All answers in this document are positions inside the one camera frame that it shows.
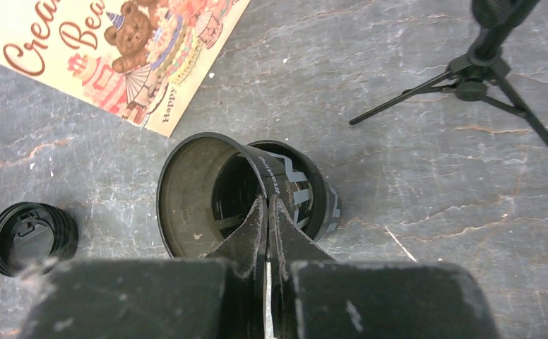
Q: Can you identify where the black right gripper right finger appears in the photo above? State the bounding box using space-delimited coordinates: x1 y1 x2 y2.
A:
268 195 335 338

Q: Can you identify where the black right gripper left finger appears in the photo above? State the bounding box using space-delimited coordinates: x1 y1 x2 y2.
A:
205 196 268 338

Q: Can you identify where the paper takeout bag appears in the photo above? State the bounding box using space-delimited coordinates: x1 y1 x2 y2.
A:
0 0 248 136

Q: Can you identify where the stack of black cups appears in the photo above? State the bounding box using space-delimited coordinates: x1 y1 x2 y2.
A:
249 140 342 242

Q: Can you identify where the stack of black lids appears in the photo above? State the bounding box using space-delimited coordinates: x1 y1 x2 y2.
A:
0 202 79 277

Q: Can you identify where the microphone on black tripod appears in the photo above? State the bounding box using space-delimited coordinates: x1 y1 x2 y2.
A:
349 0 548 147

